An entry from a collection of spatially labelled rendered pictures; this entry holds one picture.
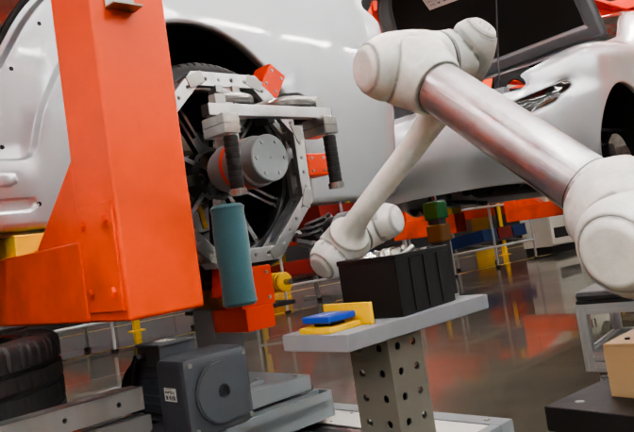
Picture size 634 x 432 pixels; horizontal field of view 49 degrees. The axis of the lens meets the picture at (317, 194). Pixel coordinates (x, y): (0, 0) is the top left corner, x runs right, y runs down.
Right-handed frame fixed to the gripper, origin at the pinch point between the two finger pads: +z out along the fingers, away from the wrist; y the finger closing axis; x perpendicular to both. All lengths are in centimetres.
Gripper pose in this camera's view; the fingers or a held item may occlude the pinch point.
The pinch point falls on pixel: (293, 236)
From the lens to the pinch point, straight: 210.4
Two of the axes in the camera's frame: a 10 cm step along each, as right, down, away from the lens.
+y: 4.0, -7.4, 5.4
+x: -6.1, -6.6, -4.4
